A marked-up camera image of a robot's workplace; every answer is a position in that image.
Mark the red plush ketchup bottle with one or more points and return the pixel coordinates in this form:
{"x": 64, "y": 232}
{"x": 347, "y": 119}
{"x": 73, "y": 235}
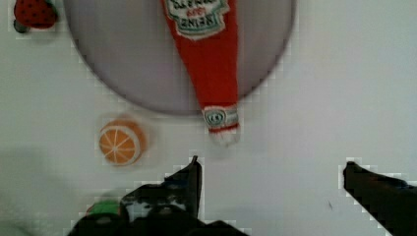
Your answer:
{"x": 205, "y": 33}

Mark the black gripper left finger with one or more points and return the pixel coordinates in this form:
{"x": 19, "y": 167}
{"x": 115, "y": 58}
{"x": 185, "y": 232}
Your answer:
{"x": 181, "y": 190}

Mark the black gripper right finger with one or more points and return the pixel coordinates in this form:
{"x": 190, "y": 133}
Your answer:
{"x": 392, "y": 202}

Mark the small red plush strawberry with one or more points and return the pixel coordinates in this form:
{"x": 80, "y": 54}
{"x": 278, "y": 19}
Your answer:
{"x": 37, "y": 14}

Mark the plush orange slice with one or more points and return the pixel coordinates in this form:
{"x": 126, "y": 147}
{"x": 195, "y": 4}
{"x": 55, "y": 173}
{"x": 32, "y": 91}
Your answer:
{"x": 122, "y": 142}

